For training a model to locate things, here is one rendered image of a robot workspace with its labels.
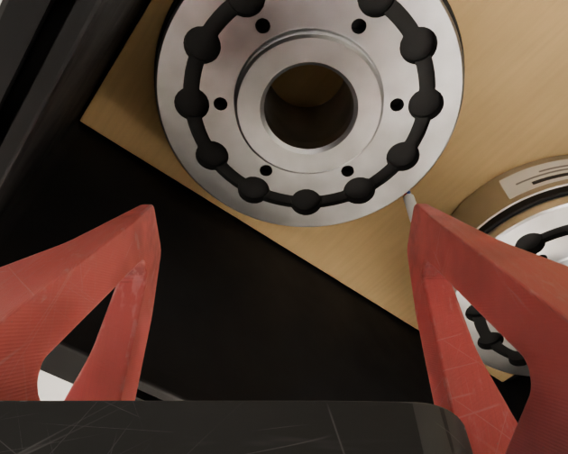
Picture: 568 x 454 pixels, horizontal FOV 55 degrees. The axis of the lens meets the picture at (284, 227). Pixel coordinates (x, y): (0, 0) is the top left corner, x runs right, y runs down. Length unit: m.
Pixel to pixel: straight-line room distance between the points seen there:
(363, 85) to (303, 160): 0.03
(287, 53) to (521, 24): 0.09
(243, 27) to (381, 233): 0.12
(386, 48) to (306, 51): 0.03
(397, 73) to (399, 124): 0.02
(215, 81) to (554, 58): 0.13
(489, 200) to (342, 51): 0.10
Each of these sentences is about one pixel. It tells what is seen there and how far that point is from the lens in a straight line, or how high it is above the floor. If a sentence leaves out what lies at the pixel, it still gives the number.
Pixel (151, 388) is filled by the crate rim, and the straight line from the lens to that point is 0.17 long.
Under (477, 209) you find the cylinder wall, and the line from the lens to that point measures 0.24.
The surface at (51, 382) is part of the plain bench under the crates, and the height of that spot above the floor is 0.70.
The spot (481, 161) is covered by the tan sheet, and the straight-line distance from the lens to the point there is 0.24.
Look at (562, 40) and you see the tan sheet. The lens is 0.23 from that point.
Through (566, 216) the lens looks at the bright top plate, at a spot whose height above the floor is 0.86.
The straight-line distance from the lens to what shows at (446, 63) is 0.19.
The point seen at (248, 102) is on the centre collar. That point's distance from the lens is 0.18.
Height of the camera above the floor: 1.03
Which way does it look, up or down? 54 degrees down
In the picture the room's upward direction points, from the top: 179 degrees counter-clockwise
